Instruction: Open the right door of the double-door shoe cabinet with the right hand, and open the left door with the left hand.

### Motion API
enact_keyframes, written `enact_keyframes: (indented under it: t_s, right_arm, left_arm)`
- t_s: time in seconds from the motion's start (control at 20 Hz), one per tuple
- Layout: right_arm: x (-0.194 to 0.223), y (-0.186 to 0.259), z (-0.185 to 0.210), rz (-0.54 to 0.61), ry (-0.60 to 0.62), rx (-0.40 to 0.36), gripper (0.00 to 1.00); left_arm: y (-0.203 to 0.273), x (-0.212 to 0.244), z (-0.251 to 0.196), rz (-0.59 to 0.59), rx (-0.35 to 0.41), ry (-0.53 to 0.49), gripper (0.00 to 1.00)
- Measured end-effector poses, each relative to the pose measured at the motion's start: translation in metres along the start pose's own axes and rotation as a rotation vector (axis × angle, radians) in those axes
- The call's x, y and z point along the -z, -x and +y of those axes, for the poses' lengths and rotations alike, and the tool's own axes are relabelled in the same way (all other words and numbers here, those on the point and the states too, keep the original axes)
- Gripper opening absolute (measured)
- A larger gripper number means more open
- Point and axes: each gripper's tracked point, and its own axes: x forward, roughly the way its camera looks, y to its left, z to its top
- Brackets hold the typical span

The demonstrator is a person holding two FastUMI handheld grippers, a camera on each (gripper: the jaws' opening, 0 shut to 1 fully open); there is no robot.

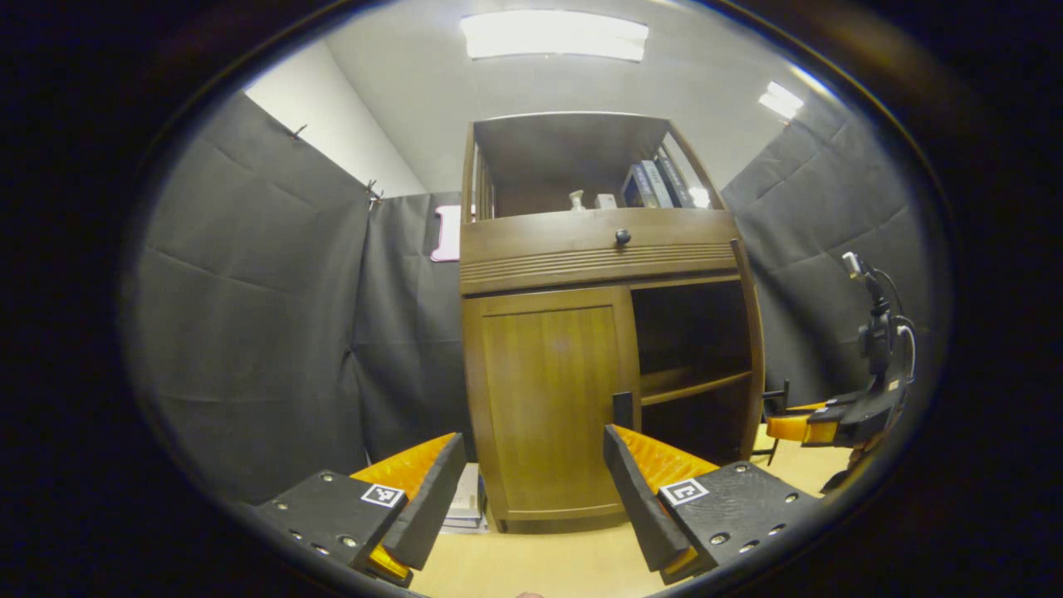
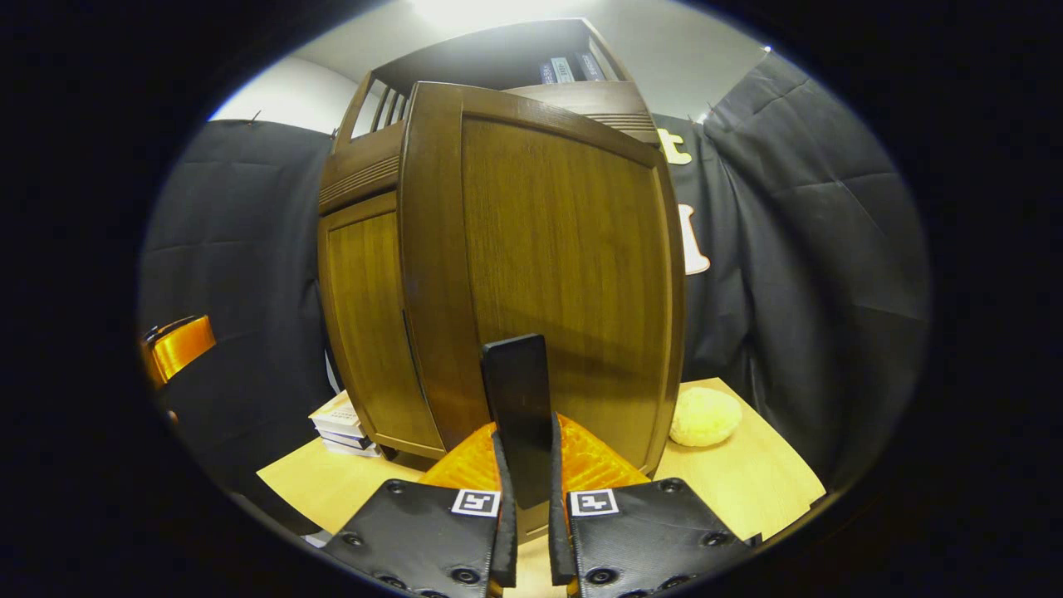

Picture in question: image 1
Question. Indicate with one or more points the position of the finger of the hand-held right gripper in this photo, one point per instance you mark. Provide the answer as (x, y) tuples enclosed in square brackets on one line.
[(793, 427)]

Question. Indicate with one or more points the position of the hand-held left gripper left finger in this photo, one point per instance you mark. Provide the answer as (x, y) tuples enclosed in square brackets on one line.
[(432, 511)]

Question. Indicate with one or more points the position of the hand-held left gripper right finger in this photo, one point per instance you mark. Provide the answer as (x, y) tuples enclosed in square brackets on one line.
[(635, 507)]

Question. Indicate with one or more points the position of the wooden cabinet door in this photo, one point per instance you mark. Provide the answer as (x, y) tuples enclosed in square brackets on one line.
[(751, 349), (548, 390)]

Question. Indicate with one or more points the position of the wooden double-door shoe cabinet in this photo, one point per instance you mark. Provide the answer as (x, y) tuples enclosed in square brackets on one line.
[(565, 145)]

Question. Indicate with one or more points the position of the wooden inner cabinet shelf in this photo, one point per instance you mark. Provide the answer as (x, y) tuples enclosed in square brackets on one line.
[(689, 384)]

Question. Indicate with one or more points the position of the stack of white booklets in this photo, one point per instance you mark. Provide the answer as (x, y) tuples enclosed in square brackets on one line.
[(467, 502)]

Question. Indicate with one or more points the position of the black backdrop cloth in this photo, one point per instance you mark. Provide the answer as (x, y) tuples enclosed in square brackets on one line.
[(249, 332)]

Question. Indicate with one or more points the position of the dark book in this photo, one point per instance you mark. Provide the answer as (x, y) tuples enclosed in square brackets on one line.
[(674, 178)]

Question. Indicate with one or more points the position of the small ceiling light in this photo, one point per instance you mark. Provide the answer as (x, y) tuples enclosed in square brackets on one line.
[(781, 100)]

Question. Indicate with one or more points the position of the light blue book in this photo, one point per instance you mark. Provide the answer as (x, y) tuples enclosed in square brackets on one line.
[(656, 183)]

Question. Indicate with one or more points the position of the wooden drawer with black knob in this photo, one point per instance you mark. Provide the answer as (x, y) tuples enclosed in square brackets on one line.
[(540, 245)]

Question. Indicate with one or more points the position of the grey-blue book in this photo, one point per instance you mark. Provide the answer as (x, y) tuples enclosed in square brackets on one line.
[(635, 189)]

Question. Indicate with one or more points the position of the small white box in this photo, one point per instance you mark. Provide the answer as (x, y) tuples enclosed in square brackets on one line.
[(605, 201)]

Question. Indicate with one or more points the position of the large ceiling light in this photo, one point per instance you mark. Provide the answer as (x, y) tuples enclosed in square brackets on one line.
[(555, 35)]

